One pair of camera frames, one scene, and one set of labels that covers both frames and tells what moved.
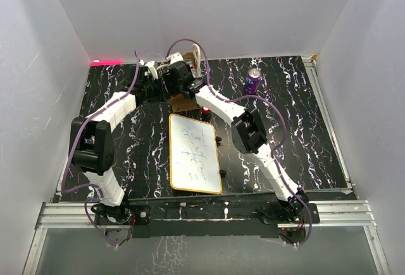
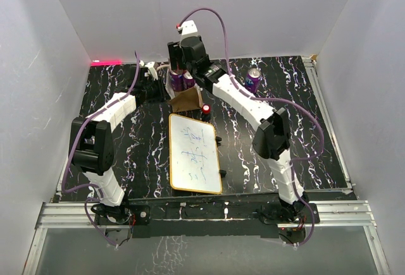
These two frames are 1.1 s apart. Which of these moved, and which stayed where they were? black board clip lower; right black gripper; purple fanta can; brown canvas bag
Moved: right black gripper
Stayed: purple fanta can; brown canvas bag; black board clip lower
